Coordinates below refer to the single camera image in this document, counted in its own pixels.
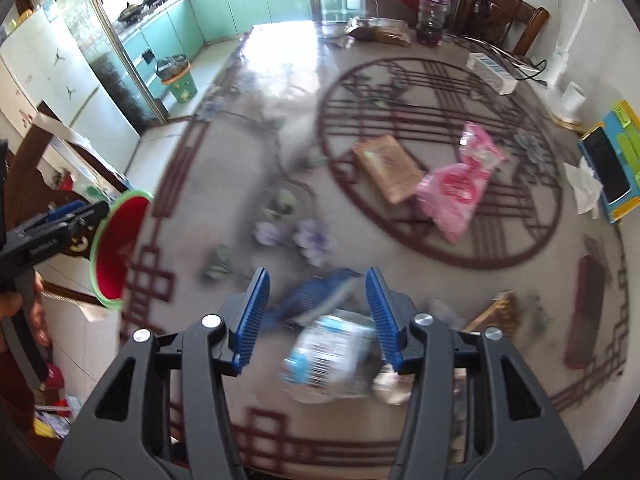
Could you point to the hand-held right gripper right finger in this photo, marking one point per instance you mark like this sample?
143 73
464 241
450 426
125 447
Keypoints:
382 315

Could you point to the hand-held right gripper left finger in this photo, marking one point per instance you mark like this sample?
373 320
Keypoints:
252 315

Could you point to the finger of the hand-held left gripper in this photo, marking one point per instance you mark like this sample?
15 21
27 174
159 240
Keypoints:
80 221
65 211

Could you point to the red bucket with green rim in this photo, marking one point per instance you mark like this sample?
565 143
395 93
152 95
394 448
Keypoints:
115 250

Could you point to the crushed clear plastic bottle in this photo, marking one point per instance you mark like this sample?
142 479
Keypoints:
335 355

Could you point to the pink heart print wrapper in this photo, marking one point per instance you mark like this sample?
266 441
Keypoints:
450 200

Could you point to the small brown box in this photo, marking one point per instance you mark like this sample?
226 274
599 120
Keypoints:
387 167

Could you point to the light pink wrapper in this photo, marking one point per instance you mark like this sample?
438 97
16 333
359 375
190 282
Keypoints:
480 145

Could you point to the green trash bin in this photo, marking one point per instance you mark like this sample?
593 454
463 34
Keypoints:
180 82

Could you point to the person's left hand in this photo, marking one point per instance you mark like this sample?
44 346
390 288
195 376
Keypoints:
41 310

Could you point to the carved wooden chair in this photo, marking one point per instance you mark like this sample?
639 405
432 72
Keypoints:
30 170

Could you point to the blue plastic wrapper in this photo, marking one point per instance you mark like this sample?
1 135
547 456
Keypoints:
310 295

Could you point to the light wooden object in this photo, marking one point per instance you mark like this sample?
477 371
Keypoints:
495 312

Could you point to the white refrigerator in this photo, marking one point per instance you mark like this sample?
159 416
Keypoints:
50 70

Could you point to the black wok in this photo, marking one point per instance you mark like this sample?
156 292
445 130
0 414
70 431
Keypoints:
134 10

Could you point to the white tissue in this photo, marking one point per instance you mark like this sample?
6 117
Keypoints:
585 187

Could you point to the teal kitchen base cabinets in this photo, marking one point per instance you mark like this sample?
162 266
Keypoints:
225 10

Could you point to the white medicine box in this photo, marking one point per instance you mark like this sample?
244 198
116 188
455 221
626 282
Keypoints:
492 72

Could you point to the wooden coaster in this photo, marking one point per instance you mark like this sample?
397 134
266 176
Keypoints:
567 120

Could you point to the black smartphone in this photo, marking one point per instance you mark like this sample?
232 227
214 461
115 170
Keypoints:
607 165

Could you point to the bread packet with dark label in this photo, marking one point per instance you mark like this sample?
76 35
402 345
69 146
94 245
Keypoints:
380 32

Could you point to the white cup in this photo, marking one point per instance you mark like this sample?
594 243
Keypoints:
574 99

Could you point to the white desk lamp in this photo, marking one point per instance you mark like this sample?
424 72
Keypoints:
560 60

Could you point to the purple drink bottle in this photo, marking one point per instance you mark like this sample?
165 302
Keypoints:
434 5

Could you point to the dark wooden chair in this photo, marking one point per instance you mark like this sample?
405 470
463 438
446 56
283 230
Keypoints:
510 10

